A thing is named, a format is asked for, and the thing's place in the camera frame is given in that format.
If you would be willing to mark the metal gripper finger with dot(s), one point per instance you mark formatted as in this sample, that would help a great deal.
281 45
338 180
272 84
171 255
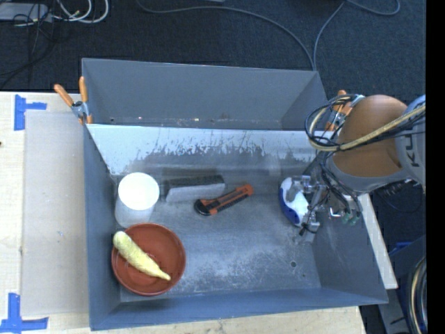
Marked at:
310 224
301 183

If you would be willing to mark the blue and white computer mouse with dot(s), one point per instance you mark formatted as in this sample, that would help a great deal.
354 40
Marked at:
295 207

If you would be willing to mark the grey metal bin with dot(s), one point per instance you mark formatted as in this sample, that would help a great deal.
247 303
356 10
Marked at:
243 249

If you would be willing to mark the orange and black utility knife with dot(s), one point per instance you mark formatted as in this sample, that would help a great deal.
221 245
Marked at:
222 200

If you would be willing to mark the grey and black eraser block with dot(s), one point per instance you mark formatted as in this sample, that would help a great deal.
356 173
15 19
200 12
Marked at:
194 190

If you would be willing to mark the red-brown bowl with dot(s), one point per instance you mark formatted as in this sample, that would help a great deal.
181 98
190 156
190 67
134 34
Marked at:
163 252

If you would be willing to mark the white plastic cup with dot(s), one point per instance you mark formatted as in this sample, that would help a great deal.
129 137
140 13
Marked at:
137 193

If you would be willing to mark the pale yellow toy corn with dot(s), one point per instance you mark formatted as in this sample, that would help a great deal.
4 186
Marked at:
139 256

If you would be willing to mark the pale flat board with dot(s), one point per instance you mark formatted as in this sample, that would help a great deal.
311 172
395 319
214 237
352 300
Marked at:
52 204

